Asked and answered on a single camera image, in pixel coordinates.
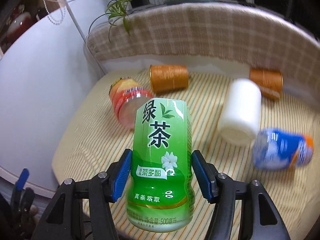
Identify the green tea bottle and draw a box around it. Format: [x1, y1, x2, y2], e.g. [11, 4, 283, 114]
[126, 98, 195, 232]

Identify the white paper cup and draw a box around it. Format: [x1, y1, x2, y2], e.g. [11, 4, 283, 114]
[217, 79, 261, 146]

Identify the orange patterned paper cup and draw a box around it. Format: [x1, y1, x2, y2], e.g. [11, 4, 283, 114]
[149, 65, 189, 94]

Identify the red lemon drink bottle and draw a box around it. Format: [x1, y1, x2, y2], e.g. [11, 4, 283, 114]
[109, 77, 153, 129]

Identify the beige plaid blanket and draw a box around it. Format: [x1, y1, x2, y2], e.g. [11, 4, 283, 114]
[87, 3, 319, 93]

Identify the green spider plant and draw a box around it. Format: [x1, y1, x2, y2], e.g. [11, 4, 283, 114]
[88, 0, 144, 42]

